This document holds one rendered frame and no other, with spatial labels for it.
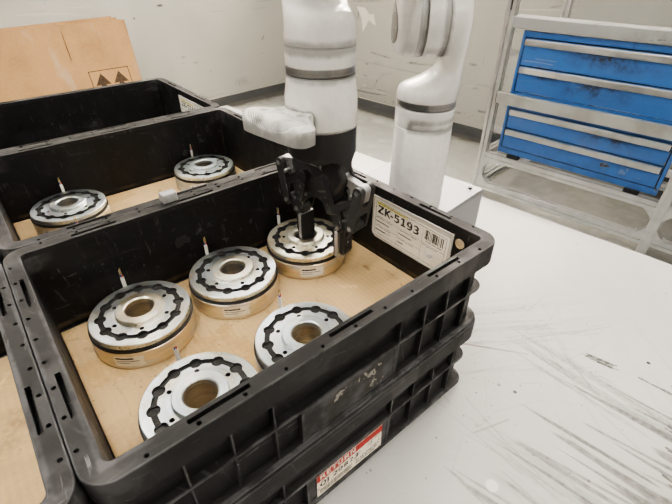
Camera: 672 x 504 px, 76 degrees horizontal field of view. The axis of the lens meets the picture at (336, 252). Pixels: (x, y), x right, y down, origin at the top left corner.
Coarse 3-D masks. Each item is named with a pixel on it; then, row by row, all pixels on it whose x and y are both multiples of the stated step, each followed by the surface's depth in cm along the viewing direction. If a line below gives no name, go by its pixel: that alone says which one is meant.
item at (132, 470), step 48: (384, 192) 53; (48, 240) 44; (480, 240) 44; (432, 288) 39; (48, 336) 33; (336, 336) 33; (48, 384) 29; (240, 384) 29; (288, 384) 31; (192, 432) 26; (96, 480) 24; (144, 480) 25
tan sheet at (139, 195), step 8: (152, 184) 77; (160, 184) 77; (168, 184) 77; (176, 184) 77; (128, 192) 74; (136, 192) 74; (144, 192) 74; (152, 192) 74; (112, 200) 72; (120, 200) 72; (128, 200) 72; (136, 200) 72; (144, 200) 72; (112, 208) 70; (120, 208) 70; (16, 224) 66; (24, 224) 66; (32, 224) 66; (24, 232) 64; (32, 232) 64
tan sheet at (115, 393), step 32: (352, 256) 59; (288, 288) 53; (320, 288) 53; (352, 288) 53; (384, 288) 53; (224, 320) 49; (256, 320) 49; (192, 352) 45; (96, 384) 42; (128, 384) 42; (128, 416) 39; (128, 448) 36
